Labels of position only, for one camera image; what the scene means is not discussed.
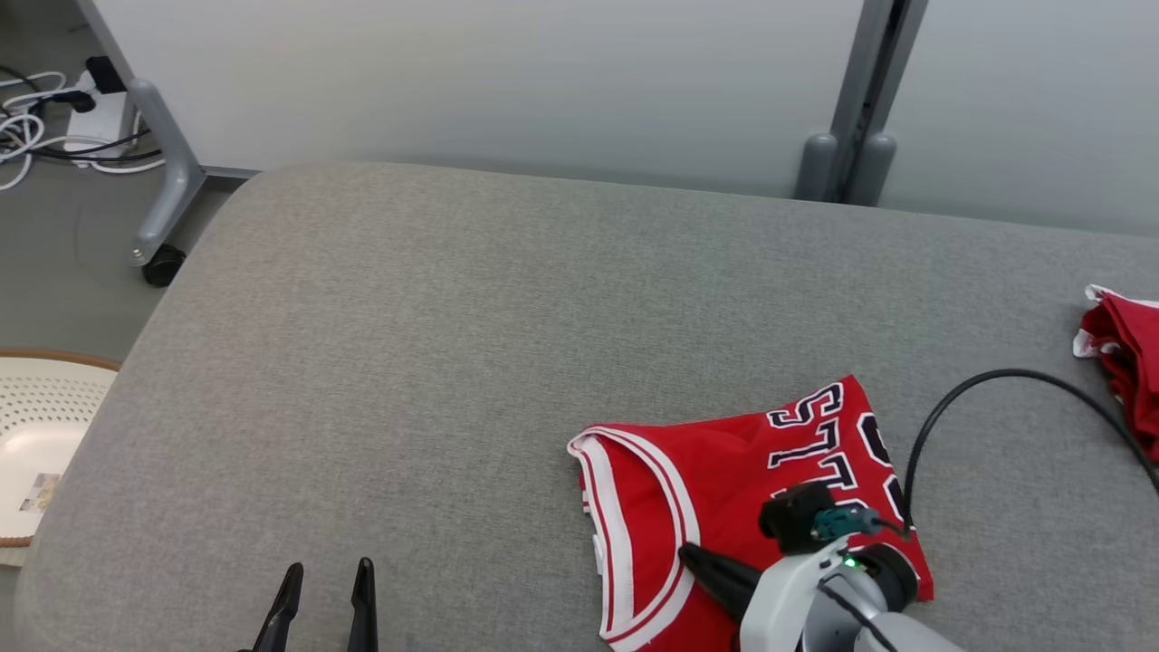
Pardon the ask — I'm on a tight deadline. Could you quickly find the grey metal partition post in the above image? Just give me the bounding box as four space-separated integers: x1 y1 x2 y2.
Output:
795 0 929 207

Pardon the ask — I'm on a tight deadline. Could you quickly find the white power strip with cables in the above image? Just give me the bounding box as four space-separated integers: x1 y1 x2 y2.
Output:
0 71 166 193

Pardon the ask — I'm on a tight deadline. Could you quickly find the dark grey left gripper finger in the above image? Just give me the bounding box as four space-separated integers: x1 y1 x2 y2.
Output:
347 556 378 652
238 561 305 652

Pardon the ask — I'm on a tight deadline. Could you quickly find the red basketball jersey white trim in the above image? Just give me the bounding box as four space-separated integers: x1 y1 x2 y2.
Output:
567 374 934 652

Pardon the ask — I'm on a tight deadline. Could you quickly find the black power adapter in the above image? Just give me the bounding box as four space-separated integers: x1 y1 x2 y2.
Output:
86 56 127 95

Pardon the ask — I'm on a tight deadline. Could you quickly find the grey partition leg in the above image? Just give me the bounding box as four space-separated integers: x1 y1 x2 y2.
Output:
77 0 260 268

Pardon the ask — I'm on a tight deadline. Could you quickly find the black power cable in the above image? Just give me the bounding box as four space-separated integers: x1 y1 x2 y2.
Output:
0 63 166 170

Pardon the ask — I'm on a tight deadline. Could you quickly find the crumpled red white garment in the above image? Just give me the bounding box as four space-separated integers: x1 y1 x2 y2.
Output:
1072 283 1159 463

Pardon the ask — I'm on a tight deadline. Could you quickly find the black caster wheel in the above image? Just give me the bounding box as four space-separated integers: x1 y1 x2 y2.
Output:
142 244 187 288

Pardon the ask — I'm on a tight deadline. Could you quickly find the white perforated laundry basket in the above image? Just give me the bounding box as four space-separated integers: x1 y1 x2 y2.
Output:
0 349 121 549

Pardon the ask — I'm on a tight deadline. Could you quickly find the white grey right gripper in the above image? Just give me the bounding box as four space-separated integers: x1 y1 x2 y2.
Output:
679 534 919 652

